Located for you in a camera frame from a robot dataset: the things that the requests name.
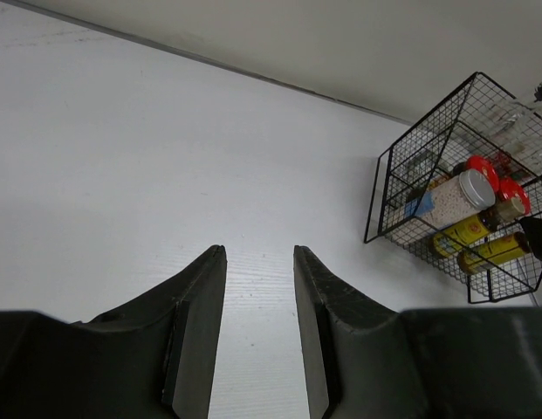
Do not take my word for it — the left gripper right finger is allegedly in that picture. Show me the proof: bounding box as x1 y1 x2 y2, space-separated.
293 245 404 417

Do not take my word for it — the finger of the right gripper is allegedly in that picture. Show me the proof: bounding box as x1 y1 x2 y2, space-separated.
519 216 542 262

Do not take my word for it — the small yellow label bottle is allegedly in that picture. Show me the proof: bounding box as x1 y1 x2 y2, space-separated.
429 196 530 258
457 232 532 275

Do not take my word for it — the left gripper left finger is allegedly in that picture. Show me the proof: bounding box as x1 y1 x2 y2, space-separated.
72 245 226 417

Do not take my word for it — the silver lid spice shaker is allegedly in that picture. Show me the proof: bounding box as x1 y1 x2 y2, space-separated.
402 169 496 230

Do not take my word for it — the red lid jar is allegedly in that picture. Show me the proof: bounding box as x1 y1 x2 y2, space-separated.
427 155 500 192
496 177 532 215

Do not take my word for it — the black wire rack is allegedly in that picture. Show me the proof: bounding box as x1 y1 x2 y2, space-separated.
363 72 542 304

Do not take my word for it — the clear glass pourer bottle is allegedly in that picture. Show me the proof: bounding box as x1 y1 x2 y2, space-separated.
484 81 542 175

